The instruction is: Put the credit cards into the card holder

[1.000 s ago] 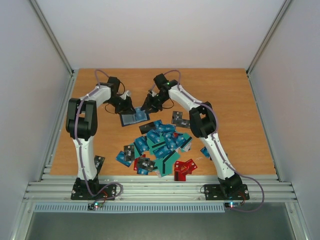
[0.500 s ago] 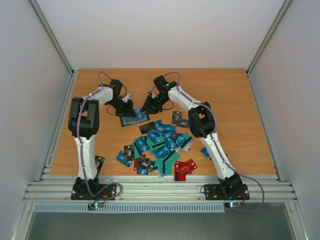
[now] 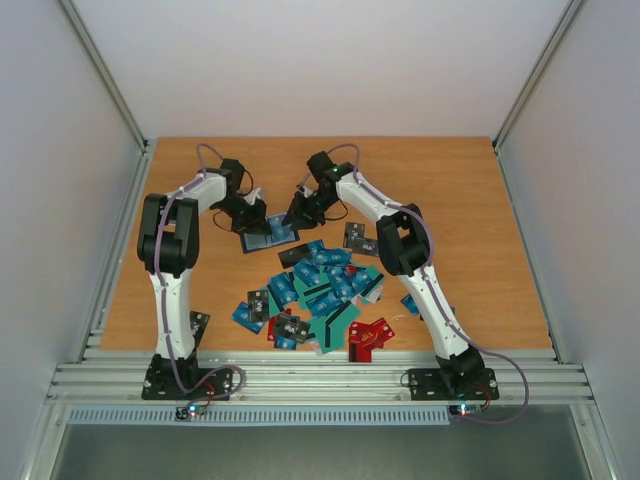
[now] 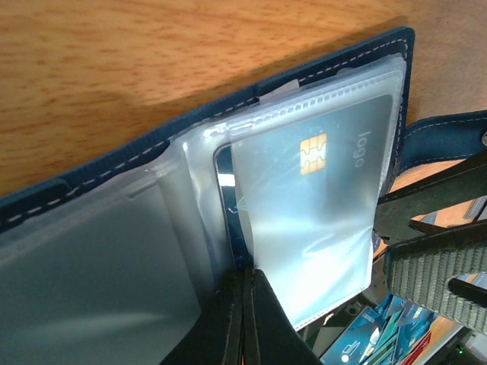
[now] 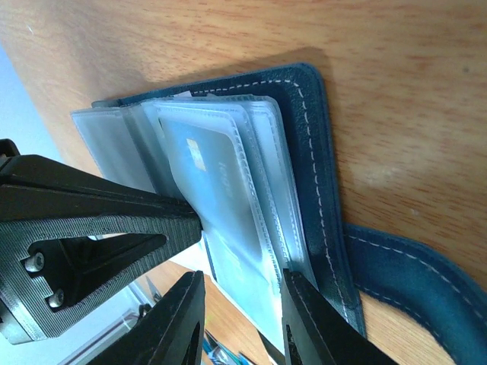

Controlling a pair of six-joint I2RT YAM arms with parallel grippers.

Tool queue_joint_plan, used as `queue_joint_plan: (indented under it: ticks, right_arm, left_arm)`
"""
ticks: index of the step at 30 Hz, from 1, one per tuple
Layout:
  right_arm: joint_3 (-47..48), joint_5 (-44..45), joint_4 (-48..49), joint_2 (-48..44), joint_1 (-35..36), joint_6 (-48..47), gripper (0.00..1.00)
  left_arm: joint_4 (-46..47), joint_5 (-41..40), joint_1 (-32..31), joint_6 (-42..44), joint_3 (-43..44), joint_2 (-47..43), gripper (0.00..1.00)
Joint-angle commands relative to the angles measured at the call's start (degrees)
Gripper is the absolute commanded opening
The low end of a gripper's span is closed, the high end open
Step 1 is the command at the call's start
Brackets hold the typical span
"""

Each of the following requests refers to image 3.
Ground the blue card bottom of pile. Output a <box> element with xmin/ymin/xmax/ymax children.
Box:
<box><xmin>274</xmin><ymin>336</ymin><xmax>298</xmax><ymax>350</ymax></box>

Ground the black vip card centre left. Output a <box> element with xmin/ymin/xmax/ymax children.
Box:
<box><xmin>247</xmin><ymin>289</ymin><xmax>270</xmax><ymax>323</ymax></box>

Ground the white card with red print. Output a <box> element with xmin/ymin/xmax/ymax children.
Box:
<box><xmin>309</xmin><ymin>341</ymin><xmax>323</xmax><ymax>356</ymax></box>

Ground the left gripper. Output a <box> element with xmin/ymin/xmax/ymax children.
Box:
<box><xmin>216</xmin><ymin>196</ymin><xmax>273</xmax><ymax>235</ymax></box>

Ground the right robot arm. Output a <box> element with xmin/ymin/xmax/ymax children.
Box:
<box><xmin>284</xmin><ymin>151</ymin><xmax>485</xmax><ymax>399</ymax></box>

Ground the blue card of pile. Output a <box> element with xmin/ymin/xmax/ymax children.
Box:
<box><xmin>274</xmin><ymin>336</ymin><xmax>298</xmax><ymax>350</ymax></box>
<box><xmin>307</xmin><ymin>240</ymin><xmax>331</xmax><ymax>264</ymax></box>

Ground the black vip card on red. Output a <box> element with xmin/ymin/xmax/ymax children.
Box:
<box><xmin>274</xmin><ymin>313</ymin><xmax>311</xmax><ymax>344</ymax></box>

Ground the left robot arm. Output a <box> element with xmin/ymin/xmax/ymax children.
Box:
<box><xmin>137</xmin><ymin>158</ymin><xmax>272</xmax><ymax>398</ymax></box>

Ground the black vip card upper right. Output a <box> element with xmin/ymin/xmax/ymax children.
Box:
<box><xmin>350</xmin><ymin>238</ymin><xmax>379</xmax><ymax>257</ymax></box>

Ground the blue card right upper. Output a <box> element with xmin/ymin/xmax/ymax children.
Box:
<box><xmin>401</xmin><ymin>294</ymin><xmax>420</xmax><ymax>316</ymax></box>

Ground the dark blue card holder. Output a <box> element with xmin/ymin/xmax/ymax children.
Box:
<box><xmin>240</xmin><ymin>213</ymin><xmax>300</xmax><ymax>254</ymax></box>

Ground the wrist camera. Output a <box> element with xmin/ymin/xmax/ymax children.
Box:
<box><xmin>296</xmin><ymin>181</ymin><xmax>313</xmax><ymax>198</ymax></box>
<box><xmin>245</xmin><ymin>187</ymin><xmax>264</xmax><ymax>205</ymax></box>

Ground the grey slotted cable duct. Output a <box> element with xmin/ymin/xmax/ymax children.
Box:
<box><xmin>67</xmin><ymin>405</ymin><xmax>450</xmax><ymax>427</ymax></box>

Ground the large teal card centre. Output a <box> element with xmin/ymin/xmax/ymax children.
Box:
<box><xmin>294</xmin><ymin>270</ymin><xmax>348</xmax><ymax>317</ymax></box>

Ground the controller board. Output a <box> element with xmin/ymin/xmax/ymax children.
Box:
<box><xmin>175</xmin><ymin>404</ymin><xmax>207</xmax><ymax>421</ymax></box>
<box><xmin>449</xmin><ymin>403</ymin><xmax>486</xmax><ymax>417</ymax></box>

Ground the red card bottom right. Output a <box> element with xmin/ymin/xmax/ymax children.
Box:
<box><xmin>348</xmin><ymin>318</ymin><xmax>395</xmax><ymax>350</ymax></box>

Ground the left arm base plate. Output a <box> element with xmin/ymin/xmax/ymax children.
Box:
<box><xmin>141</xmin><ymin>368</ymin><xmax>238</xmax><ymax>401</ymax></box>

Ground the teal card with stripe bottom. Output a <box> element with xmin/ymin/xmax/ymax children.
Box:
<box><xmin>311</xmin><ymin>302</ymin><xmax>361</xmax><ymax>353</ymax></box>

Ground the black card under vip card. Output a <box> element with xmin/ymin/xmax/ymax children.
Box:
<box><xmin>343</xmin><ymin>222</ymin><xmax>365</xmax><ymax>248</ymax></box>

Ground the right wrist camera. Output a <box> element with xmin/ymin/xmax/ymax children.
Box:
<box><xmin>296</xmin><ymin>181</ymin><xmax>313</xmax><ymax>198</ymax></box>

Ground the blue vip card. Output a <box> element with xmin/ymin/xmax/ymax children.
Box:
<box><xmin>270</xmin><ymin>222</ymin><xmax>291</xmax><ymax>243</ymax></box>

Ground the left controller board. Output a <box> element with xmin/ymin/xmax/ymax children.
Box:
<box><xmin>175</xmin><ymin>404</ymin><xmax>207</xmax><ymax>421</ymax></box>

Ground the right controller board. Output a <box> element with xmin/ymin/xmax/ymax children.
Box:
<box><xmin>449</xmin><ymin>403</ymin><xmax>486</xmax><ymax>417</ymax></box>

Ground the plain black card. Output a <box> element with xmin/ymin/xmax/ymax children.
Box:
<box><xmin>278</xmin><ymin>243</ymin><xmax>313</xmax><ymax>269</ymax></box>

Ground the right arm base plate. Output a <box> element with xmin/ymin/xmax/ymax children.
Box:
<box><xmin>406</xmin><ymin>368</ymin><xmax>500</xmax><ymax>402</ymax></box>

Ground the aluminium rail frame front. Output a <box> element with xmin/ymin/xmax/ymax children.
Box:
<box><xmin>46</xmin><ymin>349</ymin><xmax>595</xmax><ymax>406</ymax></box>

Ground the blue card top of pile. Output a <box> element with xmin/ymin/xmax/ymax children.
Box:
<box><xmin>307</xmin><ymin>240</ymin><xmax>331</xmax><ymax>264</ymax></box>

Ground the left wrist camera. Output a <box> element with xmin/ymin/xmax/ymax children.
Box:
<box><xmin>245</xmin><ymin>187</ymin><xmax>264</xmax><ymax>205</ymax></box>

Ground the black vip card far left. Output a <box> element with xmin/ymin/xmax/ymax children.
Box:
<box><xmin>190</xmin><ymin>311</ymin><xmax>210</xmax><ymax>347</ymax></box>

